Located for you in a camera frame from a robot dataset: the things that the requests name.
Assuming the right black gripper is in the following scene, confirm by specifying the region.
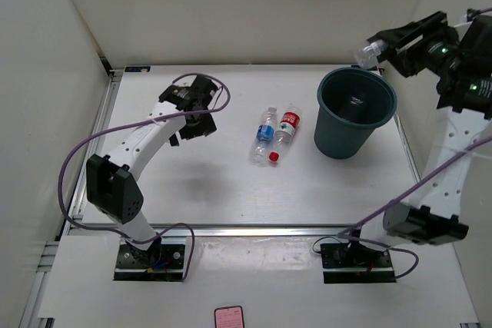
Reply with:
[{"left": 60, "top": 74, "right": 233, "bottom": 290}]
[{"left": 376, "top": 12, "right": 463, "bottom": 79}]

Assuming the clear crushed plastic bottle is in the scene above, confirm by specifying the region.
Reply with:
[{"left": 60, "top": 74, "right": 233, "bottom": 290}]
[{"left": 354, "top": 36, "right": 390, "bottom": 70}]

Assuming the black label plastic bottle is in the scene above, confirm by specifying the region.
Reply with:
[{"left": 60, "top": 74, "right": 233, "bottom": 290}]
[{"left": 337, "top": 92, "right": 367, "bottom": 123}]

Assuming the blue label water bottle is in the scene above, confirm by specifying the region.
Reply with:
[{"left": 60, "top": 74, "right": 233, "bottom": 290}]
[{"left": 249, "top": 106, "right": 278, "bottom": 165}]

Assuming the red label water bottle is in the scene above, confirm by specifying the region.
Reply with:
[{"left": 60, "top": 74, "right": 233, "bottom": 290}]
[{"left": 268, "top": 104, "right": 302, "bottom": 164}]

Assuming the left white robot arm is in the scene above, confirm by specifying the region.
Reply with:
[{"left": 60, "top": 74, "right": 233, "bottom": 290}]
[{"left": 86, "top": 75, "right": 219, "bottom": 267}]

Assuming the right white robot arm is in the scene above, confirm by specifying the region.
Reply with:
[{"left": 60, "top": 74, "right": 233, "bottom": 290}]
[{"left": 339, "top": 9, "right": 491, "bottom": 267}]

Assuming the dark teal plastic bin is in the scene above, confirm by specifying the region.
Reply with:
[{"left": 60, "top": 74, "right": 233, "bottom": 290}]
[{"left": 314, "top": 68, "right": 397, "bottom": 160}]

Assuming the pink smartphone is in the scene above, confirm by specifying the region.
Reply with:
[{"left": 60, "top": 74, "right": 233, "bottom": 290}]
[{"left": 214, "top": 306, "right": 245, "bottom": 328}]

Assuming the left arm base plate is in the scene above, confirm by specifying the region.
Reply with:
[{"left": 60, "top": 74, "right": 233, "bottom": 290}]
[{"left": 113, "top": 238, "right": 186, "bottom": 282}]

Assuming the aluminium table front rail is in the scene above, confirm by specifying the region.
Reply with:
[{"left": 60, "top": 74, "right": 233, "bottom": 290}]
[{"left": 68, "top": 222, "right": 401, "bottom": 238}]

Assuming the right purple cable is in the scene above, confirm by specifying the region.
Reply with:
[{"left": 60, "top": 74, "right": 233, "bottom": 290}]
[{"left": 336, "top": 8, "right": 492, "bottom": 280}]

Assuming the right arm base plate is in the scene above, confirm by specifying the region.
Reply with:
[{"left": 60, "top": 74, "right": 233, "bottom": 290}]
[{"left": 312, "top": 236, "right": 396, "bottom": 284}]

